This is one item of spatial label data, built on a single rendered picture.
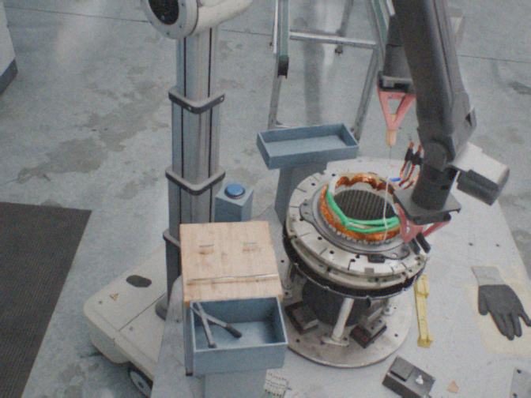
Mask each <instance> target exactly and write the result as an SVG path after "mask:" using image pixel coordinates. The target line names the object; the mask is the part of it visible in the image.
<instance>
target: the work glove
mask: <svg viewBox="0 0 531 398"><path fill-rule="evenodd" d="M471 268H472V270H473V271H474V274H475V276H476V279H477V281H478V296H477V305H478V312H479V314H481V315H487V314H488V312H489V313H490V314H491V316H492V317H493V319H494V321H495V323H496V325H497V327H498V329H499V331H500V333H501V334H502V335H503V336H506V337H507V339H508V340H510V341H512V340H514V338H515V336H516V337H521V336H522V325H521V322H520V319H519V317H522V320H523V321H524V322H525V324H526V325H527V326H528V327H531V320H530V318H529V316H528V314H527V313H526V312H525V309H524V307H523V305H522V302H521V300H520V299H519V297H518V295H517V294H516V293H515V292H514V290H513V289H512V288H511V287H510V286H509V285H508V284H507V283H505V282H504V281H503V279H502V278H501V276H500V274H499V270H498V268H497V267H495V266H484V265H475V266H471ZM510 318H511V320H512V323H513V325H512V323H511V321H510ZM513 327H514V328H513Z"/></svg>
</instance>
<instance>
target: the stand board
mask: <svg viewBox="0 0 531 398"><path fill-rule="evenodd" d="M180 242H181V257H182V271H183V298H184V308H190V301H195V300H210V299H233V298H245V297H257V296H268V295H278V298H279V302H282V298H283V291H282V286H281V280H280V276H279V272H278V268H277V262H276V258H275V254H274V250H273V244H272V239H271V235H270V232H269V225H268V221H251V222H232V223H196V224H180ZM252 242H257V243H258V250H247V251H243V244H244V243H252ZM204 245H214V252H213V253H199V246H204ZM275 273H278V279H277V280H259V281H246V282H233V281H232V283H208V284H195V285H186V279H196V278H209V277H222V276H232V280H233V276H249V275H261V274H275Z"/></svg>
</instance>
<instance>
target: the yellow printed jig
mask: <svg viewBox="0 0 531 398"><path fill-rule="evenodd" d="M428 283H429V282H428V276H427V274H425V273H423V275H422V276H421V277H420V279H419V280H418V281H417V283H416V284H415V285H414V293H415V300H416V313H417V320H418V327H419V334H420V336H419V338H418V340H417V346H418V347H419V346H420V347H429V348H430V346H431V344H432V343H433V341H434V338H433V335H431V334H429V328H428V322H427V311H426V305H425V299H427V297H428V296H429V294H430V291H429V286H428Z"/></svg>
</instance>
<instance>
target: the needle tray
mask: <svg viewBox="0 0 531 398"><path fill-rule="evenodd" d="M256 145H257V147H258V150H259V152H260V153H261V156H262V158H263V160H264V162H265V165H266V167H267V169H268V170H274V169H280V174H279V180H278V185H277V195H276V200H275V205H274V209H275V211H276V214H277V216H278V218H279V220H280V222H281V225H282V227H283V222H284V219H285V217H286V215H287V213H288V208H289V203H290V199H291V196H292V194H293V192H294V190H295V189H296V187H297V186H298V185H299V184H300V183H301V182H302V181H303V180H305V179H306V178H308V177H310V176H312V175H314V174H316V173H319V174H320V175H323V173H322V172H323V171H326V168H327V164H328V163H329V162H336V161H342V160H354V159H356V157H357V154H358V151H359V148H360V146H359V144H358V143H357V141H356V139H355V138H354V136H353V135H352V134H351V133H350V131H349V130H348V128H347V126H346V125H345V124H344V123H343V122H338V123H330V124H322V125H315V126H301V127H293V128H285V129H278V130H263V131H258V134H257V141H256Z"/></svg>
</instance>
